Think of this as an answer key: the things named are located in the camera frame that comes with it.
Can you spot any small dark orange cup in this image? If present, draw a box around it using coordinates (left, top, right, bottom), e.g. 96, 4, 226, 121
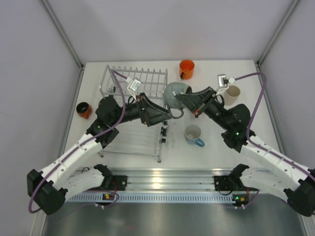
76, 102, 92, 119

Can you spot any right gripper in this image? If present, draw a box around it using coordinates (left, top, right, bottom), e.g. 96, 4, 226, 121
175, 87, 231, 131

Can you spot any orange mug black handle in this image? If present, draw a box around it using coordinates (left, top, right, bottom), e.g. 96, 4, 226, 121
179, 59, 195, 80

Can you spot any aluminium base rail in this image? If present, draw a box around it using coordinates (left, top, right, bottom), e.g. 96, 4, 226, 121
68, 168, 261, 195

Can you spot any grey-green ceramic mug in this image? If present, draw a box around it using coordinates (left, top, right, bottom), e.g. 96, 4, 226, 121
163, 82, 192, 119

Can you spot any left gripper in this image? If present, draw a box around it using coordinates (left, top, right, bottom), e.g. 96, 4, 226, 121
110, 92, 171, 127

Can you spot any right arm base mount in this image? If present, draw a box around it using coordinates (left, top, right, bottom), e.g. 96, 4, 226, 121
214, 164, 249, 192

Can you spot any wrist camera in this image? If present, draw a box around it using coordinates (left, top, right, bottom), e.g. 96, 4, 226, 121
217, 74, 235, 94
126, 77, 141, 98

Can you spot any slotted cable duct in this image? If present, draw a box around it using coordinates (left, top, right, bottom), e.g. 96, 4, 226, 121
68, 192, 245, 204

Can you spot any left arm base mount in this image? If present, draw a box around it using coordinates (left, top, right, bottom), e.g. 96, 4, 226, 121
92, 164, 127, 191

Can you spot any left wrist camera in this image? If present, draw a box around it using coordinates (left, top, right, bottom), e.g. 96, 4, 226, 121
126, 77, 141, 98

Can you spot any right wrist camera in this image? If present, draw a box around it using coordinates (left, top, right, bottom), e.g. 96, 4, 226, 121
217, 74, 235, 94

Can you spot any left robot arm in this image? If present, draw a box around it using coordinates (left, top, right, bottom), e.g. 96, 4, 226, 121
27, 93, 171, 215

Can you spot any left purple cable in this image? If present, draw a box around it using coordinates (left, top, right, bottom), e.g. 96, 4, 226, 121
28, 69, 128, 212

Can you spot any blue mug white inside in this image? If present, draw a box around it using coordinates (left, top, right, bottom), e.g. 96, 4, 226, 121
184, 124, 205, 147

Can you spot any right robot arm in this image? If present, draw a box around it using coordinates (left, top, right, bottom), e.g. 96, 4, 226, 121
175, 87, 315, 217

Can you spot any white wire dish rack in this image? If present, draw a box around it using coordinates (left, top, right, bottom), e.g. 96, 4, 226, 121
95, 65, 169, 162

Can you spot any beige handleless cup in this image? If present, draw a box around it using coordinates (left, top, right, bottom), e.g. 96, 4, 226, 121
223, 86, 241, 106

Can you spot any clear hook lower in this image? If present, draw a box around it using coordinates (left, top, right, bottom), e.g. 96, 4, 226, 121
165, 139, 175, 148

